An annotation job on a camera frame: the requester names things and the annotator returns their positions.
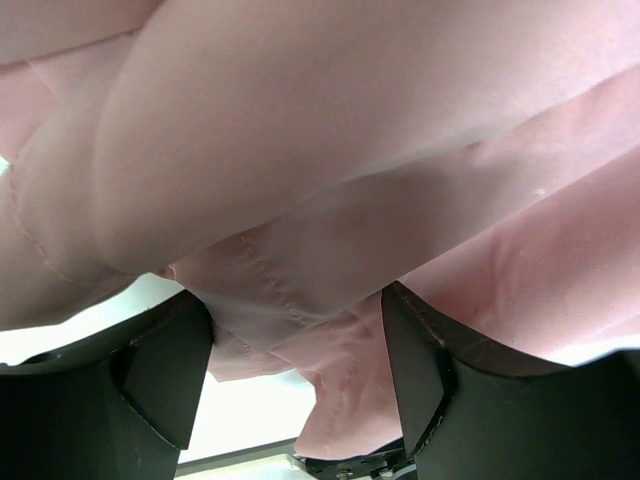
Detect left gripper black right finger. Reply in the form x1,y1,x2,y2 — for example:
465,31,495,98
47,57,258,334
381,283,639,479

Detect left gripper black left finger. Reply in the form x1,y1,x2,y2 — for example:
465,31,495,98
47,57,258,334
1,292,214,480

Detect pink trousers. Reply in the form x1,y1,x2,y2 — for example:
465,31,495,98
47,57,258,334
1,1,639,459

